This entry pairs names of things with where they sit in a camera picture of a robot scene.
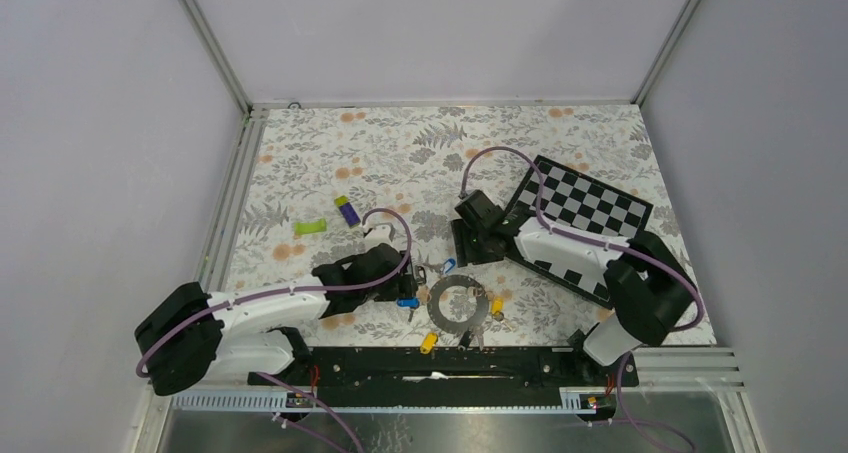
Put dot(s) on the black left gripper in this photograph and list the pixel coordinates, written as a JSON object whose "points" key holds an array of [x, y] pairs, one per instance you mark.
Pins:
{"points": [[404, 287]]}

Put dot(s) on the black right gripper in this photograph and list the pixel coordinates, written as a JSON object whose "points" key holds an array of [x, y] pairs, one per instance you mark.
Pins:
{"points": [[465, 254]]}

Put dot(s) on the yellow key tag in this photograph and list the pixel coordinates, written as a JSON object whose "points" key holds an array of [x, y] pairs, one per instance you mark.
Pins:
{"points": [[428, 344]]}

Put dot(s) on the purple yellow marker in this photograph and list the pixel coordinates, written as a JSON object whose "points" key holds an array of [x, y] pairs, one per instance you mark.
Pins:
{"points": [[348, 212]]}

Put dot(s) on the black white chessboard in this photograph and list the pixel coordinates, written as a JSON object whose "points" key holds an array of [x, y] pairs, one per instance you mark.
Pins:
{"points": [[574, 199]]}

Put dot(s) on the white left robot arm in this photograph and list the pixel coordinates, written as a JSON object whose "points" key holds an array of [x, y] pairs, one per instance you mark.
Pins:
{"points": [[195, 336]]}

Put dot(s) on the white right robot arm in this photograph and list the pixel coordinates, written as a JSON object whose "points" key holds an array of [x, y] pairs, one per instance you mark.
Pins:
{"points": [[647, 289]]}

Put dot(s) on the black front rail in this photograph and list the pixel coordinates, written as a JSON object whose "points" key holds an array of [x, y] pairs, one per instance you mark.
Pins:
{"points": [[346, 366]]}

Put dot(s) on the blue key tag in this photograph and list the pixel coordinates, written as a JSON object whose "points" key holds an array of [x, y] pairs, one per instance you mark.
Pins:
{"points": [[412, 302]]}

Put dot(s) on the green marker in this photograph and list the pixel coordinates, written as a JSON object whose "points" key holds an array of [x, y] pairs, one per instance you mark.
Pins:
{"points": [[313, 227]]}

